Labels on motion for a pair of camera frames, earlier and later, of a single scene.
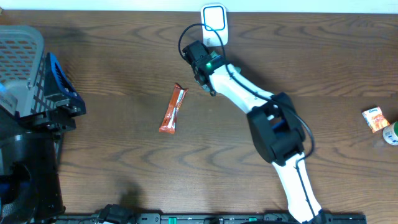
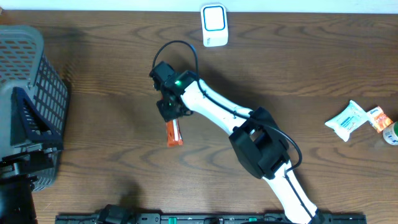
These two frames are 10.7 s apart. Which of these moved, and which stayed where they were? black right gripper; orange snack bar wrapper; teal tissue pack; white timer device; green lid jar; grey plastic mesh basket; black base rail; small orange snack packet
Moved: teal tissue pack; orange snack bar wrapper; black right gripper
Stayed: green lid jar; grey plastic mesh basket; white timer device; small orange snack packet; black base rail
